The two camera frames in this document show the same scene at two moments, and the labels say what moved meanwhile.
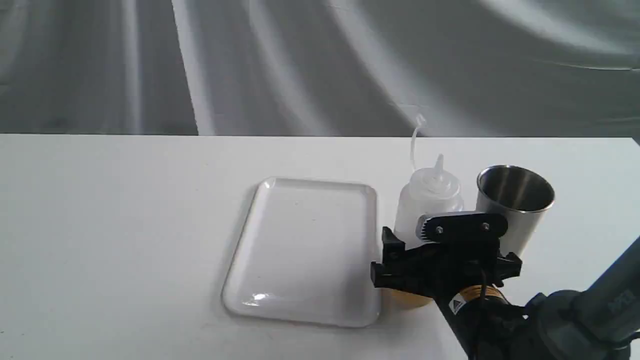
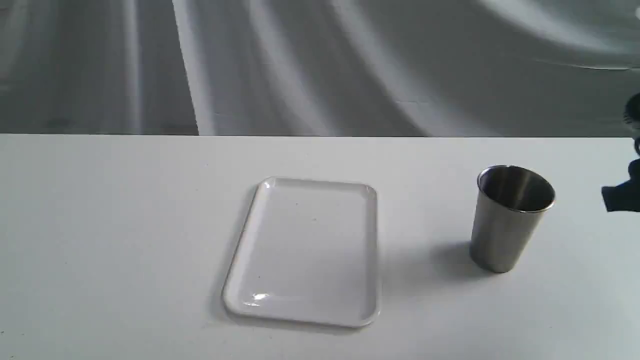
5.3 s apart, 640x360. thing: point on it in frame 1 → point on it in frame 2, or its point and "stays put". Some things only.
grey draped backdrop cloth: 555,71 stays put
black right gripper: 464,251 → 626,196
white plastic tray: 305,255 stays put
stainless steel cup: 523,198 stays put
